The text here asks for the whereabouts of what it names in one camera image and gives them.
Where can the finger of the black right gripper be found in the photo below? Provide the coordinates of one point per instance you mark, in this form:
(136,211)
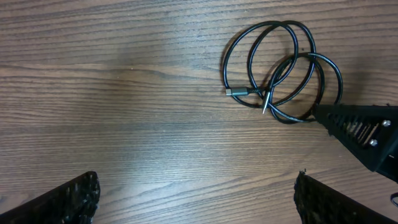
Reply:
(368,132)

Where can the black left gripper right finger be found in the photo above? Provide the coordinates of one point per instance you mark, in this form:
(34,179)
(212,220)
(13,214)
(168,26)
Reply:
(318,203)

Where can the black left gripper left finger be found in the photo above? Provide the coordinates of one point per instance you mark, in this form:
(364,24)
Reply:
(73,202)

